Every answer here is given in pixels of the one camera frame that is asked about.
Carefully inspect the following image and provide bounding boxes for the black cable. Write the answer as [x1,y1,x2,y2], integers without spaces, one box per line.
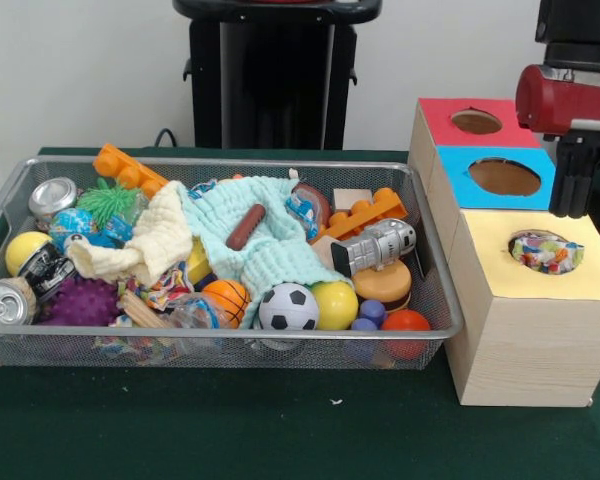
[153,127,182,149]

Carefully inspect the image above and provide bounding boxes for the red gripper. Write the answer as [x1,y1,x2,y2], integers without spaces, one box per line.
[515,63,600,219]

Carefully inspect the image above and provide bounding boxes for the cream cloth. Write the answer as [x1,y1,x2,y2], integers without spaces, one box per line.
[67,180,195,289]

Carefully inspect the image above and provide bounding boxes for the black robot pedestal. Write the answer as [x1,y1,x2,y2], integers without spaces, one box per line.
[172,0,384,150]

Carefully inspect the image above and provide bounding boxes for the wooden box with three holes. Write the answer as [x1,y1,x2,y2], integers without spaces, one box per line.
[407,97,600,409]

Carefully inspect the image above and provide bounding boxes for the brown toy sausage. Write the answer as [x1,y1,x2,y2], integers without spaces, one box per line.
[224,203,267,251]

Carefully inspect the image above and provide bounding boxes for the dark green table cloth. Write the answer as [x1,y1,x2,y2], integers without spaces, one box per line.
[0,145,600,480]

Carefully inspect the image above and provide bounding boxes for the mint green cloth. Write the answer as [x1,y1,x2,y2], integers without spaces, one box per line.
[179,175,354,329]

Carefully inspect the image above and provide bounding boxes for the long orange toy brick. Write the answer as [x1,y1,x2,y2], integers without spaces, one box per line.
[92,143,170,197]

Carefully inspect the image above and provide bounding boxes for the black and white soccer ball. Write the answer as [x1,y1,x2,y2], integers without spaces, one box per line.
[258,282,321,331]

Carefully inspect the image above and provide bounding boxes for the silver toy robot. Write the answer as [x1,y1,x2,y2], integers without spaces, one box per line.
[329,218,417,277]

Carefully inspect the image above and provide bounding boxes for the yellow ball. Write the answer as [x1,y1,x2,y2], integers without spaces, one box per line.
[310,280,360,330]

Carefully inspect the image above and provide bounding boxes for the red ball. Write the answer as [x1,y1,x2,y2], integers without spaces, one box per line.
[381,308,432,359]

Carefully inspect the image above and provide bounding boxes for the colourful patterned cloth scrunchie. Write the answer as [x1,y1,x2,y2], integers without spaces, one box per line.
[508,232,586,276]

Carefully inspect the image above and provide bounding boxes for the silver mesh bin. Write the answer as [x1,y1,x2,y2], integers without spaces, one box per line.
[0,154,465,371]

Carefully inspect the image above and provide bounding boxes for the small orange basketball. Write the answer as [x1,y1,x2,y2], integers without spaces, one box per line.
[201,278,253,329]

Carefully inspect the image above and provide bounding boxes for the purple spiky ball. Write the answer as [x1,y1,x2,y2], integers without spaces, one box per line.
[39,276,123,327]

